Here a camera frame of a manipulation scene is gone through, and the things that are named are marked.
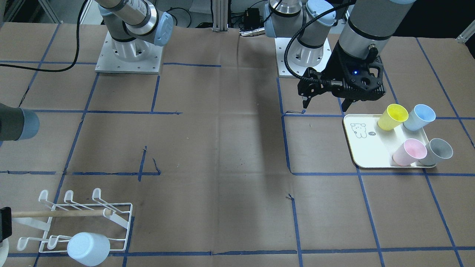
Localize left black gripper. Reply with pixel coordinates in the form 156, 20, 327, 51
297, 44, 386, 113

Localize light blue cup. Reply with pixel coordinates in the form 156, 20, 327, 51
67, 232, 111, 267
403, 104, 436, 131

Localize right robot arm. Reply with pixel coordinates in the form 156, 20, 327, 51
1, 0, 174, 142

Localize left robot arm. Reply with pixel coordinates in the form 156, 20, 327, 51
263, 0, 414, 111

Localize yellow cup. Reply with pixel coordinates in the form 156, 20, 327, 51
377, 103, 409, 131

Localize pink cup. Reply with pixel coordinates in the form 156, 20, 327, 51
392, 138, 428, 166

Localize grey cup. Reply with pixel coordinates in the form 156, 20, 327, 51
419, 138, 453, 166

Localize cream plastic tray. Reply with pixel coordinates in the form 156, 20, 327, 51
343, 114, 429, 168

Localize white wire cup rack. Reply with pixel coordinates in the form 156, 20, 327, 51
10, 188, 134, 254

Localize aluminium frame post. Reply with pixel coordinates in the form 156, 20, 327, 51
210, 0, 231, 32

